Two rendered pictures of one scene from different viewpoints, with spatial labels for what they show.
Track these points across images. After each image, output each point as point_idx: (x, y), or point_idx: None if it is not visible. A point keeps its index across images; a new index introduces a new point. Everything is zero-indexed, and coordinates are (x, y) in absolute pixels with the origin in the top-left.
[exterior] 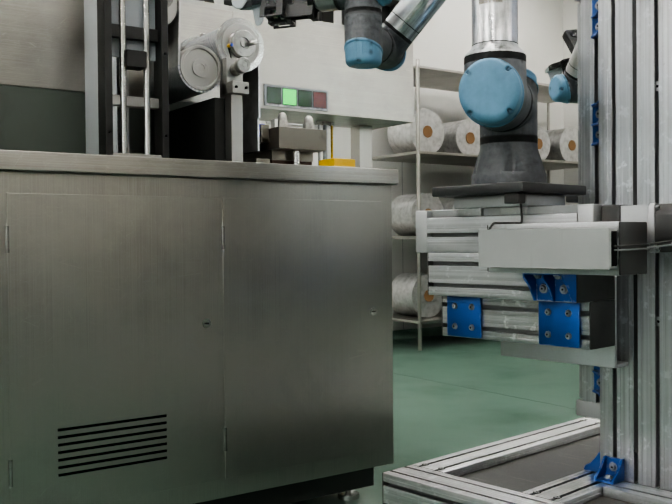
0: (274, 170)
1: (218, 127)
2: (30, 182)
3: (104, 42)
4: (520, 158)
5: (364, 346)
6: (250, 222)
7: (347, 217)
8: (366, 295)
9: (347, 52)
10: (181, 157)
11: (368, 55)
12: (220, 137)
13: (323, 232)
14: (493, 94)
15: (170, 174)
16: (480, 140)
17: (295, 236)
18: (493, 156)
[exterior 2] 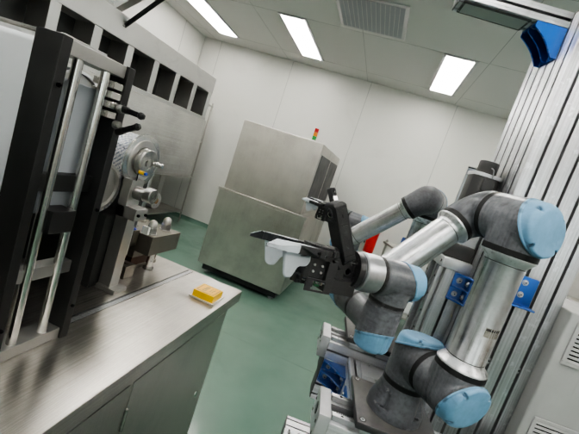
0: (183, 337)
1: (101, 244)
2: None
3: (22, 208)
4: (421, 409)
5: (183, 421)
6: (148, 388)
7: (205, 337)
8: (196, 385)
9: (370, 343)
10: (28, 238)
11: (387, 350)
12: (100, 254)
13: (189, 358)
14: (472, 414)
15: (102, 405)
16: (395, 384)
17: (173, 375)
18: (407, 407)
